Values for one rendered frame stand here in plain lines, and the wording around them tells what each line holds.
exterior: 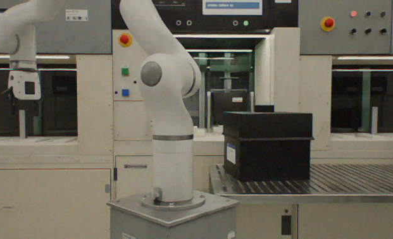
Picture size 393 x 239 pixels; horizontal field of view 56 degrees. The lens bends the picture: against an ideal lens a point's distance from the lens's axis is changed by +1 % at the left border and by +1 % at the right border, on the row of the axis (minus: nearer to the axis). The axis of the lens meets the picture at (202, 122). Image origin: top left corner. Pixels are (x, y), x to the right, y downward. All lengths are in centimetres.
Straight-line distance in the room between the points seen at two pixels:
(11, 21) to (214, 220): 89
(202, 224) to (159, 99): 36
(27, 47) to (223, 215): 88
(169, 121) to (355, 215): 124
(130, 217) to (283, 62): 105
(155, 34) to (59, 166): 101
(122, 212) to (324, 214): 114
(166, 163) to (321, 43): 110
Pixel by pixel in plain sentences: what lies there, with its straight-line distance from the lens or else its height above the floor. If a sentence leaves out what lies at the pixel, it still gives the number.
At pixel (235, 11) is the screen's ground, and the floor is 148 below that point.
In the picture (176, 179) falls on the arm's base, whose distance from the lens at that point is 103.
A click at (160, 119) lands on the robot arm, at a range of 101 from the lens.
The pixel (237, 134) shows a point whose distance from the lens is 134.
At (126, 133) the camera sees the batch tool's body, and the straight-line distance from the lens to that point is 180.
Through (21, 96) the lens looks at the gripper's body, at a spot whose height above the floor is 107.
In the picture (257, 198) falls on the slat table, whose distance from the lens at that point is 119.
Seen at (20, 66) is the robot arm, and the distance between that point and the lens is 141.
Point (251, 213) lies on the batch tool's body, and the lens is 185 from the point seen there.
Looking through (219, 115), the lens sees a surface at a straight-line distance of 228.
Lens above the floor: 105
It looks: 3 degrees down
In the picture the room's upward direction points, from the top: straight up
